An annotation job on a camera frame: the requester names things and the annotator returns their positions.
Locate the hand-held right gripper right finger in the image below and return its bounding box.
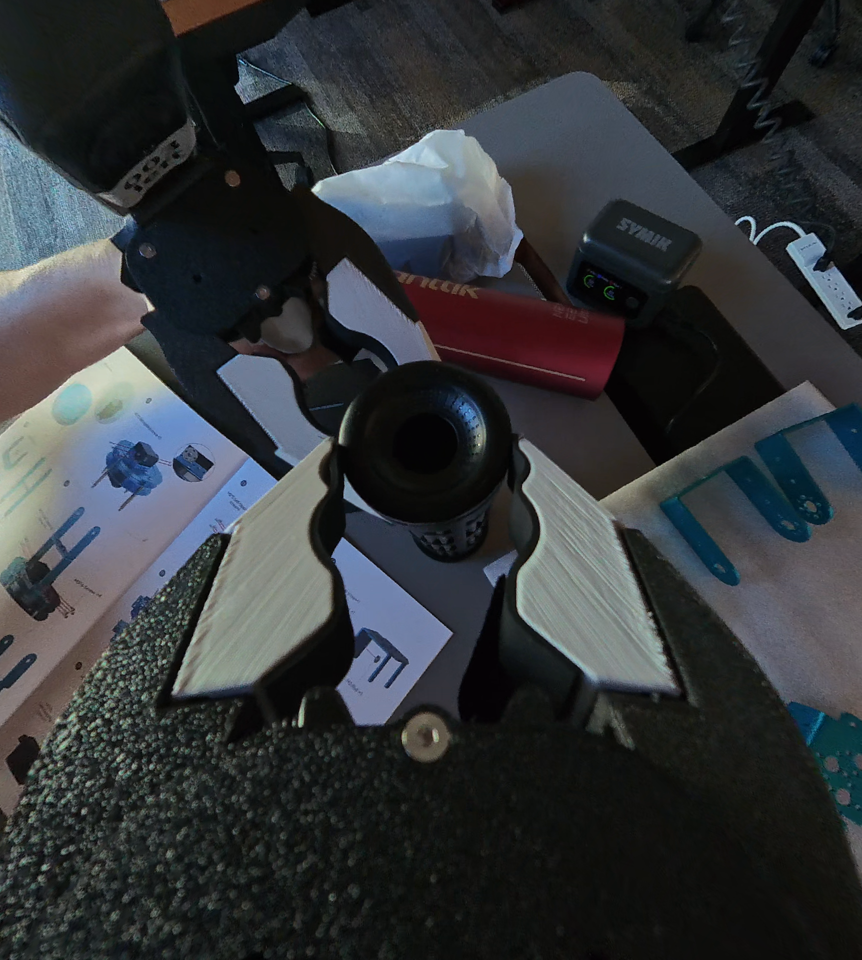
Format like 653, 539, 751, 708
507, 437, 684, 735

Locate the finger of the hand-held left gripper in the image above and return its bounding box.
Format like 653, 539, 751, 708
215, 352, 338, 470
323, 257, 441, 374

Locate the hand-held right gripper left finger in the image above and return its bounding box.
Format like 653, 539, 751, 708
170, 438, 348, 700

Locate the black bit holder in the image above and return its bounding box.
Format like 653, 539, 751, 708
337, 361, 517, 564

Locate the person's left forearm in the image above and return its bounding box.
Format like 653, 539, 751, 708
0, 240, 152, 438

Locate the wood-edged office desk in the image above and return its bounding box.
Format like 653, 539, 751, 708
164, 0, 327, 40
669, 0, 852, 175

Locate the grey desk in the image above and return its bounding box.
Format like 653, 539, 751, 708
0, 71, 862, 960

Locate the person's left hand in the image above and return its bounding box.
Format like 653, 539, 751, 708
232, 333, 331, 384

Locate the red cylindrical case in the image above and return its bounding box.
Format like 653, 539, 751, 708
392, 268, 625, 402

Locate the white instruction booklet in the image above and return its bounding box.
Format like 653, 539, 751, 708
0, 346, 455, 816

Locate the white foam sheet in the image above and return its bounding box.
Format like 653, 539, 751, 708
598, 381, 862, 948

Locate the black flat panel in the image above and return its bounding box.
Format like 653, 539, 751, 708
603, 285, 786, 464

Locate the portable power station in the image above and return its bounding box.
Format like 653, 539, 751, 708
567, 198, 704, 329

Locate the white power strip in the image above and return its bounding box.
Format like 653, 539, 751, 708
734, 216, 862, 333

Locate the small blue angle bracket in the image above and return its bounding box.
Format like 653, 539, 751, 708
785, 699, 862, 828

